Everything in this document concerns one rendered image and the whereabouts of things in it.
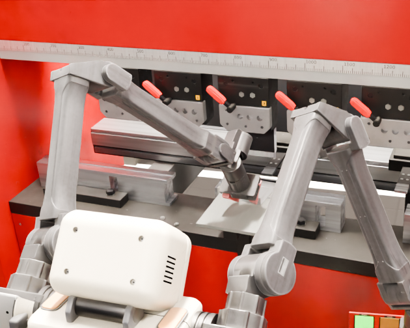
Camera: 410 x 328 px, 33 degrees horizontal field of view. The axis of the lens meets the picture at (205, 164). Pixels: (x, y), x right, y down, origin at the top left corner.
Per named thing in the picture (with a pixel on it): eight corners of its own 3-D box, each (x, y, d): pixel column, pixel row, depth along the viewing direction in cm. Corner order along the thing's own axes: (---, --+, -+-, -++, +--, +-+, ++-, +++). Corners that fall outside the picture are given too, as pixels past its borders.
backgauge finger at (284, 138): (248, 176, 213) (246, 162, 211) (274, 141, 234) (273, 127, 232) (285, 181, 209) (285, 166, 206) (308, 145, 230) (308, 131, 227)
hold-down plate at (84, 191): (43, 196, 235) (42, 188, 233) (53, 188, 239) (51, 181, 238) (121, 208, 223) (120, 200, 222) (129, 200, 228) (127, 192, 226)
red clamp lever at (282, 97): (276, 92, 183) (304, 116, 183) (281, 86, 186) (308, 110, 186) (272, 97, 184) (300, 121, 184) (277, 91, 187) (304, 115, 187)
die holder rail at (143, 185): (41, 186, 241) (36, 162, 237) (51, 178, 246) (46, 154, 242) (170, 206, 222) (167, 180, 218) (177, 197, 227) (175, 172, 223)
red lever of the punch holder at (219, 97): (207, 86, 191) (233, 110, 191) (212, 81, 194) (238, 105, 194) (203, 91, 192) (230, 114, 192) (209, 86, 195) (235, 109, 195)
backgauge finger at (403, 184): (378, 194, 198) (379, 178, 196) (394, 155, 219) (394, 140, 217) (422, 200, 193) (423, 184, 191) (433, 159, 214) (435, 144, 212)
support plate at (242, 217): (196, 226, 189) (195, 223, 188) (230, 181, 210) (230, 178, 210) (258, 236, 182) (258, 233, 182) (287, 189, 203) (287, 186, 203)
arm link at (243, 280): (223, 300, 123) (243, 300, 119) (235, 247, 127) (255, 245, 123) (259, 316, 128) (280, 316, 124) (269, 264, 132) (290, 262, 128)
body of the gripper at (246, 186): (226, 174, 192) (220, 160, 186) (261, 178, 188) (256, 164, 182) (220, 194, 189) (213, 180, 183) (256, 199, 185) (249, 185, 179)
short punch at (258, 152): (242, 155, 205) (241, 126, 201) (245, 152, 207) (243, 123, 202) (274, 159, 201) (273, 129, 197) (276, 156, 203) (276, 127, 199)
